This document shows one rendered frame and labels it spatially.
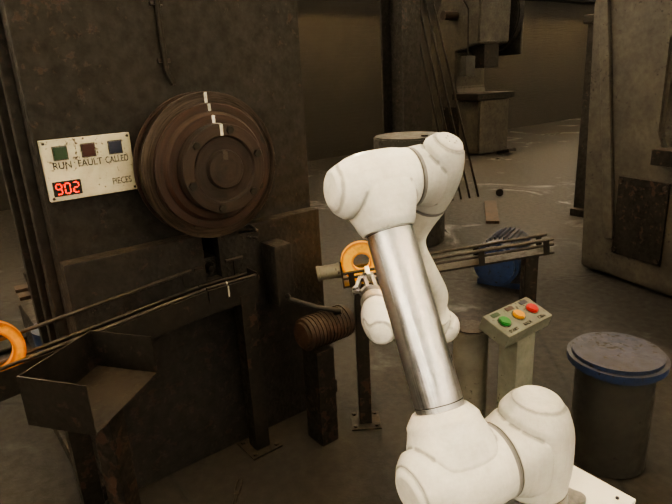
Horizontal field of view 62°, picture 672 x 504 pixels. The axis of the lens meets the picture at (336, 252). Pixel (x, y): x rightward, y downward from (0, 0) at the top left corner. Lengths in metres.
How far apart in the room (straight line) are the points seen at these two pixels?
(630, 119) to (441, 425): 3.00
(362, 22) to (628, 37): 6.91
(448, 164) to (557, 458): 0.63
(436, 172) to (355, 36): 9.03
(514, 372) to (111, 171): 1.44
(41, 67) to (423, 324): 1.30
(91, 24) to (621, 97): 3.02
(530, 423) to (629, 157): 2.85
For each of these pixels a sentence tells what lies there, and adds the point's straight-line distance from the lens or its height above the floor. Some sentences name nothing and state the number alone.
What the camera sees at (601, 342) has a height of 0.43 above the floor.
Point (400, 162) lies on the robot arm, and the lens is 1.18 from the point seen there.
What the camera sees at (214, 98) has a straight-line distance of 1.87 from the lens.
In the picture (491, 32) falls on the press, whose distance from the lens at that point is 9.63.
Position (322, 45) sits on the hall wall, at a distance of 9.75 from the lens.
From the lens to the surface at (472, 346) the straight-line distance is 1.99.
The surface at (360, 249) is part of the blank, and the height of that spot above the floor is 0.76.
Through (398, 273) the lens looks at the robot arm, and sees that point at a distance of 1.13.
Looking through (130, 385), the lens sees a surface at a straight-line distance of 1.66.
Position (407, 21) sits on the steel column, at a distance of 6.00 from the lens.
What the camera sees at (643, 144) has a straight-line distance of 3.83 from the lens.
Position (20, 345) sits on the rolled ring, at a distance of 1.85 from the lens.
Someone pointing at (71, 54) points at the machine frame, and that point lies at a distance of 1.89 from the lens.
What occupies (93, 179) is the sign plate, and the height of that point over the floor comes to 1.11.
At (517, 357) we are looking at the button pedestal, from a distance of 1.94.
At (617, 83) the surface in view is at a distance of 3.94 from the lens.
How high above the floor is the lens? 1.38
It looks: 18 degrees down
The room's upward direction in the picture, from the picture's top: 3 degrees counter-clockwise
